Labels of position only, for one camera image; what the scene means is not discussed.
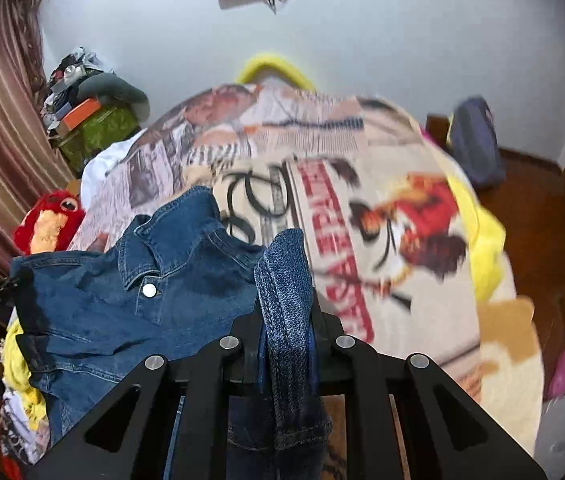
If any blue denim jacket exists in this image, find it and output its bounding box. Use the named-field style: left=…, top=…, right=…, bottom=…
left=11, top=188, right=331, bottom=479

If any pile of clutter clothes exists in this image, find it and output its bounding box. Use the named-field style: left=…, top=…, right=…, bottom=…
left=40, top=47, right=150, bottom=122

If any red plush toy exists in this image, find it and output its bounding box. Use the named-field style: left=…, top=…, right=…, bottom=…
left=12, top=190, right=85, bottom=256

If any yellow cloth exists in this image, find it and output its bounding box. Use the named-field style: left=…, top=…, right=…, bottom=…
left=2, top=318, right=47, bottom=431

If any patterned printed bed cover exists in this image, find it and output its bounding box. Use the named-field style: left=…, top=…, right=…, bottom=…
left=72, top=84, right=544, bottom=451

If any striped brown curtain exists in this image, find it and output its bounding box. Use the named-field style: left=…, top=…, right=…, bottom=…
left=0, top=0, right=73, bottom=278

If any white cloth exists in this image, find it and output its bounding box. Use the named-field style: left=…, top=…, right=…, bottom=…
left=80, top=128, right=147, bottom=209

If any pink object on floor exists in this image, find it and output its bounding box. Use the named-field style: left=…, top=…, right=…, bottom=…
left=546, top=350, right=565, bottom=400

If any orange box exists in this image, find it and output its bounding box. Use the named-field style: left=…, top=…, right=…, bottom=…
left=62, top=98, right=101, bottom=131

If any green storage bag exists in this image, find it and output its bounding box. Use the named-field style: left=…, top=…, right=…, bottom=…
left=57, top=105, right=140, bottom=176

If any purple grey bag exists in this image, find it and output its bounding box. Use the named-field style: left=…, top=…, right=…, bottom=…
left=449, top=96, right=506, bottom=188

